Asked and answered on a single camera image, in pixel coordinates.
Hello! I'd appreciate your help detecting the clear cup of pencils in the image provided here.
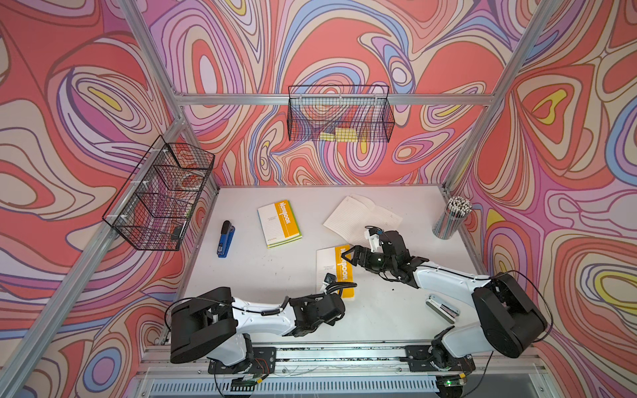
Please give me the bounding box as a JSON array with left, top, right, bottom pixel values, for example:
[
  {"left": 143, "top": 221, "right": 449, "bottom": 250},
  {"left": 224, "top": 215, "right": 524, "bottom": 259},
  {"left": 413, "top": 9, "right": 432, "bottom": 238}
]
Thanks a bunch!
[{"left": 432, "top": 197, "right": 473, "bottom": 240}]

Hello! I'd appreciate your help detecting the yellow sticky notes pad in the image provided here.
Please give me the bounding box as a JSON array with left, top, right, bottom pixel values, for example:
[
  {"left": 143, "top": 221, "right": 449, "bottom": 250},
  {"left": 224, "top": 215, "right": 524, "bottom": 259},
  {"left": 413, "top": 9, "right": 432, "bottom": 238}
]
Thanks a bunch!
[{"left": 318, "top": 128, "right": 359, "bottom": 143}]

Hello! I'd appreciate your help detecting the blue black stapler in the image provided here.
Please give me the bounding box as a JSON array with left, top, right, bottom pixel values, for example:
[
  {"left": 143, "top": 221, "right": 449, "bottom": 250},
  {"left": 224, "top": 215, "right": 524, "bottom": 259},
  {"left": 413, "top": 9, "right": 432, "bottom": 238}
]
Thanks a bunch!
[{"left": 217, "top": 220, "right": 236, "bottom": 258}]

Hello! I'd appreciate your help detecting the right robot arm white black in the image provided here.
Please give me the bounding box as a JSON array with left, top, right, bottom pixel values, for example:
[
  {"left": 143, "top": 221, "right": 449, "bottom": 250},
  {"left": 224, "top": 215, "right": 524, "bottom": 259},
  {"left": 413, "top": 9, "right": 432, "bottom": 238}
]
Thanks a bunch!
[{"left": 340, "top": 227, "right": 549, "bottom": 368}]

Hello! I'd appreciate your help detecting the white lined notebook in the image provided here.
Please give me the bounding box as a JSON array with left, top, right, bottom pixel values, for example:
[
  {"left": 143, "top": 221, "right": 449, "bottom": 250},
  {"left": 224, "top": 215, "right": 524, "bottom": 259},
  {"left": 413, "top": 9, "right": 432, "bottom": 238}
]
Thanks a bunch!
[{"left": 323, "top": 194, "right": 403, "bottom": 245}]

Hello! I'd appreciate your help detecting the silver grey stapler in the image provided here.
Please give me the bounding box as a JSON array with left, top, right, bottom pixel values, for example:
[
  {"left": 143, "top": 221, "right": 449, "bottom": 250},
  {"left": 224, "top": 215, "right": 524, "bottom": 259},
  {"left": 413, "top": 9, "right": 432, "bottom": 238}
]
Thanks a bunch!
[{"left": 426, "top": 295, "right": 460, "bottom": 324}]

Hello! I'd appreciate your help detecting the black wire basket wall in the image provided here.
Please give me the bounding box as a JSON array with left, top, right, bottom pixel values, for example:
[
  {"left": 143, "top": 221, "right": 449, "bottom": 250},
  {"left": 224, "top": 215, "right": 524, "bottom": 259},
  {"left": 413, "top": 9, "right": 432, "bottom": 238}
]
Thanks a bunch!
[
  {"left": 287, "top": 83, "right": 395, "bottom": 143},
  {"left": 102, "top": 136, "right": 215, "bottom": 251}
]

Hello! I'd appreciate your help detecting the black wire basket left wall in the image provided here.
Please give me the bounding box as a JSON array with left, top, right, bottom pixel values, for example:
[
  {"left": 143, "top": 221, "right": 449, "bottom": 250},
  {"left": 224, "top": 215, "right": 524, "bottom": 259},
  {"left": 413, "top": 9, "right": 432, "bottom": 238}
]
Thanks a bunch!
[{"left": 102, "top": 136, "right": 215, "bottom": 251}]

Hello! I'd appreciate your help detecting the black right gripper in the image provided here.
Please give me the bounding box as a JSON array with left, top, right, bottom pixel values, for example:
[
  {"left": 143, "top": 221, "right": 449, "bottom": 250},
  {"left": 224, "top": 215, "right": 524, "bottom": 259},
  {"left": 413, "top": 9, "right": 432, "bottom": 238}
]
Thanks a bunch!
[{"left": 341, "top": 245, "right": 396, "bottom": 274}]

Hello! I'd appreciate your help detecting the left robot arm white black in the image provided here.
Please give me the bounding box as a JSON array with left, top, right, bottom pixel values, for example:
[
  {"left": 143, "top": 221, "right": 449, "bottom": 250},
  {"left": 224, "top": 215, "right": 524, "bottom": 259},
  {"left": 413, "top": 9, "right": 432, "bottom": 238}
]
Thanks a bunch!
[{"left": 165, "top": 285, "right": 346, "bottom": 366}]

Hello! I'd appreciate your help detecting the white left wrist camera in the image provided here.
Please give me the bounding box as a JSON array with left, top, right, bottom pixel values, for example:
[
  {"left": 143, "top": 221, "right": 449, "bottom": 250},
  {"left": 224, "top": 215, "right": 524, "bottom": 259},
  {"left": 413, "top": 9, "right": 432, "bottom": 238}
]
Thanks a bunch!
[{"left": 320, "top": 273, "right": 338, "bottom": 293}]

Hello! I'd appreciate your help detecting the black wire basket back wall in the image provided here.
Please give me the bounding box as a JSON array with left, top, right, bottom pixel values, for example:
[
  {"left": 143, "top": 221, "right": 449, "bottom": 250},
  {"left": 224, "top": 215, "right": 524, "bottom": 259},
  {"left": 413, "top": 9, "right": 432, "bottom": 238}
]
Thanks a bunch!
[{"left": 287, "top": 83, "right": 395, "bottom": 143}]

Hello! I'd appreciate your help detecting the white yellow notebook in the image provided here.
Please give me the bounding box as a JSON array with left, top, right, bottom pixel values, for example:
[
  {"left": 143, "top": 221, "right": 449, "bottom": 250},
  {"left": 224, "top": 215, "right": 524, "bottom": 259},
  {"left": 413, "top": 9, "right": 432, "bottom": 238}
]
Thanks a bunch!
[
  {"left": 257, "top": 200, "right": 303, "bottom": 248},
  {"left": 316, "top": 245, "right": 354, "bottom": 293}
]

